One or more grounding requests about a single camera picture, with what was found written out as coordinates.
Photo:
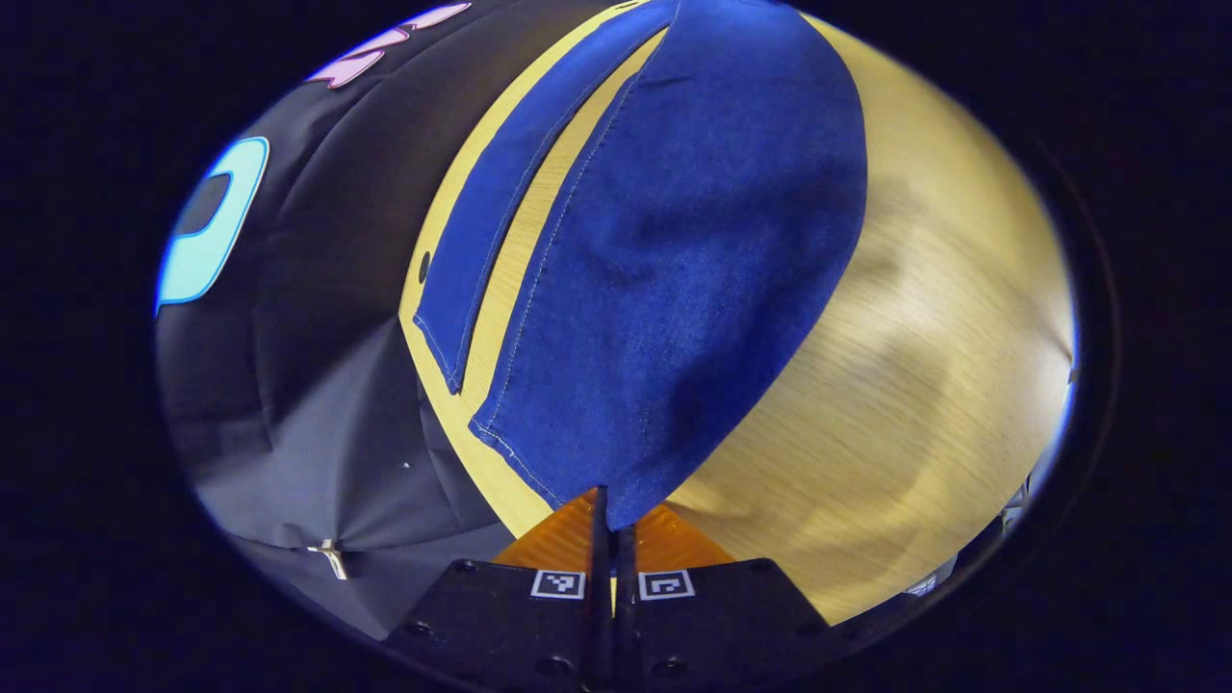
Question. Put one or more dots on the blue jeans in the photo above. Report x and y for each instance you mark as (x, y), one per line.
(674, 289)

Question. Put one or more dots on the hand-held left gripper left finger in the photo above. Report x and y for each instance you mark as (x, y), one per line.
(510, 626)

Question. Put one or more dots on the black backdrop cloth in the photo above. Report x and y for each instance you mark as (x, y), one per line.
(318, 404)

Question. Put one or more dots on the silver clip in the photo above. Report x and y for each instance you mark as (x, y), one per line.
(332, 558)

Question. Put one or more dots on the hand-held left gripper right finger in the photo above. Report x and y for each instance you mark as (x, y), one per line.
(712, 626)

